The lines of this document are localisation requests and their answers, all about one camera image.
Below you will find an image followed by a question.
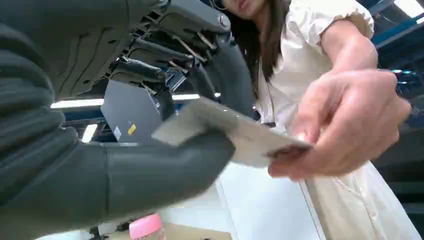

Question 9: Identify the white-clothed person's left hand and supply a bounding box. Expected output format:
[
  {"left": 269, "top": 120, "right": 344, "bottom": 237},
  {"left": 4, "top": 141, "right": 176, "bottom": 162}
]
[{"left": 267, "top": 69, "right": 412, "bottom": 182}]

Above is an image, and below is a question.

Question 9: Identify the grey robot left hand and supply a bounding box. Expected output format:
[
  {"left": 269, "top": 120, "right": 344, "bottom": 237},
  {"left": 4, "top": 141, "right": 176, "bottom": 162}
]
[{"left": 0, "top": 0, "right": 256, "bottom": 240}]

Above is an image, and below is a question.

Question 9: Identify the printed playing card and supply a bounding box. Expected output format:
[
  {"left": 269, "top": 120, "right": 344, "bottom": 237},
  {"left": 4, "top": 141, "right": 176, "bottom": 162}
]
[{"left": 151, "top": 96, "right": 314, "bottom": 168}]

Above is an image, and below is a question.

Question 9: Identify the ceiling light strip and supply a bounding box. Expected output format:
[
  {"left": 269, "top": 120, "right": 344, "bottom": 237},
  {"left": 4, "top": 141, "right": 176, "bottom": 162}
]
[
  {"left": 50, "top": 98, "right": 105, "bottom": 110},
  {"left": 172, "top": 93, "right": 201, "bottom": 101},
  {"left": 81, "top": 123, "right": 99, "bottom": 144},
  {"left": 394, "top": 0, "right": 424, "bottom": 19}
]

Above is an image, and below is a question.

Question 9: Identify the grey box with stickers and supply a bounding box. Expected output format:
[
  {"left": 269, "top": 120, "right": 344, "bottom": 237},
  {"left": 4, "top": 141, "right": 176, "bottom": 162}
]
[{"left": 100, "top": 79, "right": 163, "bottom": 144}]

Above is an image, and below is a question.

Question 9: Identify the person in white clothing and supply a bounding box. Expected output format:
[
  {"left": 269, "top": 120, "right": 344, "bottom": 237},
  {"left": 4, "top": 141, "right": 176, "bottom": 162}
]
[{"left": 211, "top": 0, "right": 413, "bottom": 240}]

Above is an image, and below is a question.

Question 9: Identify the pink-capped drink bottle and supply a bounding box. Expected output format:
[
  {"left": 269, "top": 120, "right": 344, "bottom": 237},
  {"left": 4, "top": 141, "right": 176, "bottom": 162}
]
[{"left": 128, "top": 212, "right": 167, "bottom": 240}]

